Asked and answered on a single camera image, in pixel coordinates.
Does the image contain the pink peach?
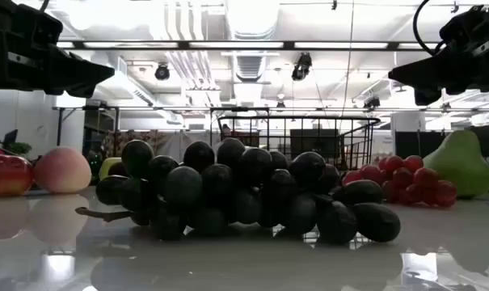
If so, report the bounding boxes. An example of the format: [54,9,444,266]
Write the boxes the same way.
[33,146,93,195]

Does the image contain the yellow-green apple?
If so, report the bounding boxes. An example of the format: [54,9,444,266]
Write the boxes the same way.
[98,157,124,182]

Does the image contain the black wire basket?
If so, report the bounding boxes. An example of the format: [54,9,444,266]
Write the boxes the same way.
[217,116,382,173]

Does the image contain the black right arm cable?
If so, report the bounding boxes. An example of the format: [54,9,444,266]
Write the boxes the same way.
[412,0,445,57]

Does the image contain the black overhead frame bar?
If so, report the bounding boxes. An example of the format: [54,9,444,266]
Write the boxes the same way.
[56,39,440,52]

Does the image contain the red grape bunch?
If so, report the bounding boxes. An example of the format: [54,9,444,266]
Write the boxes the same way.
[340,154,458,209]

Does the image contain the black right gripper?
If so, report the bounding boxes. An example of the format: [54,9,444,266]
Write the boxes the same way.
[388,0,489,107]

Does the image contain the red apple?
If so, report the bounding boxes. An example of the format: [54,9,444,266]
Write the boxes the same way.
[0,153,35,199]

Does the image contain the black grape bunch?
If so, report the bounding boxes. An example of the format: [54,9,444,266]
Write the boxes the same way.
[74,137,402,246]

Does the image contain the black overhead rig camera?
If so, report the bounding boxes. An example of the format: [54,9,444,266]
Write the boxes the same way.
[290,52,314,82]

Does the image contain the green pear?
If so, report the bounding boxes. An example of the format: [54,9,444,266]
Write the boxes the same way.
[422,129,489,200]

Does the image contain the black partition panel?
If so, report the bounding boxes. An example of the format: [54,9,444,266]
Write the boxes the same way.
[289,129,340,159]
[394,131,432,159]

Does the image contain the potted green plant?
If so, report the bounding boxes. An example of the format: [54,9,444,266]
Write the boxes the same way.
[6,141,33,159]

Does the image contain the black ceiling spotlight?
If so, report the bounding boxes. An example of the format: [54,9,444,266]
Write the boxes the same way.
[154,62,171,82]
[363,95,382,110]

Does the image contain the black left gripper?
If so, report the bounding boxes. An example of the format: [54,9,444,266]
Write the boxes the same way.
[0,0,116,99]

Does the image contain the small black monitor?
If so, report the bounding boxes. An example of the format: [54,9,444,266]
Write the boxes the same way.
[2,129,19,152]

